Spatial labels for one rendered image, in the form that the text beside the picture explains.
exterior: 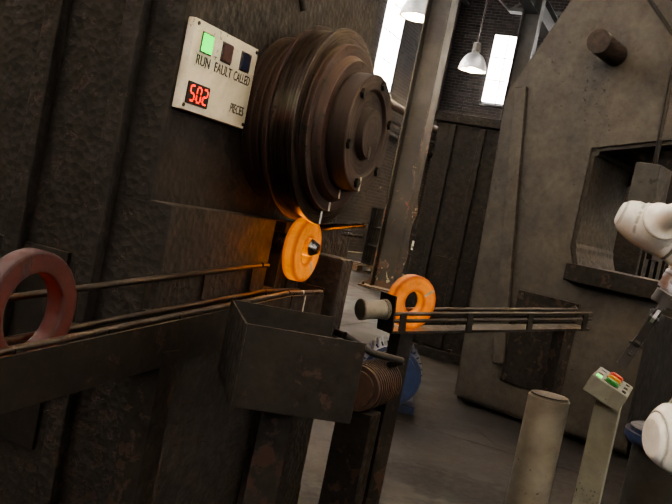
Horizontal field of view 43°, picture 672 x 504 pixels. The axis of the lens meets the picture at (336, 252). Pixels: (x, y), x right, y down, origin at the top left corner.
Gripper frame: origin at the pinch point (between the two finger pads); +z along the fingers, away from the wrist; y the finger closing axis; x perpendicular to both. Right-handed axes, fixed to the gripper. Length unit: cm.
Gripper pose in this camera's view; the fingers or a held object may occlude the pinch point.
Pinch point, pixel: (628, 355)
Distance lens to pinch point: 253.0
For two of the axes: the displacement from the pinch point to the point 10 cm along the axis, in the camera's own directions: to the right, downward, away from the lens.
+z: -5.0, 8.5, 1.9
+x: 7.8, 5.3, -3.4
